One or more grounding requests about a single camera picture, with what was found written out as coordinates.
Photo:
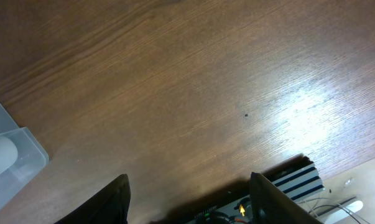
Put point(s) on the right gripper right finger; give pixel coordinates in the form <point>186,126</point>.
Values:
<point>272,206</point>

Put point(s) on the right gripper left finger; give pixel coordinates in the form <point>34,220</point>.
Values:
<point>109,205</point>

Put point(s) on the striped metal block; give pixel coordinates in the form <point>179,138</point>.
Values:
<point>301,183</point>

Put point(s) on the clear plastic storage bin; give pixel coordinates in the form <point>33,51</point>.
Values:
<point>32,158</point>

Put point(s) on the electronics board with wires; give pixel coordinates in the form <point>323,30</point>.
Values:
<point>323,209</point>

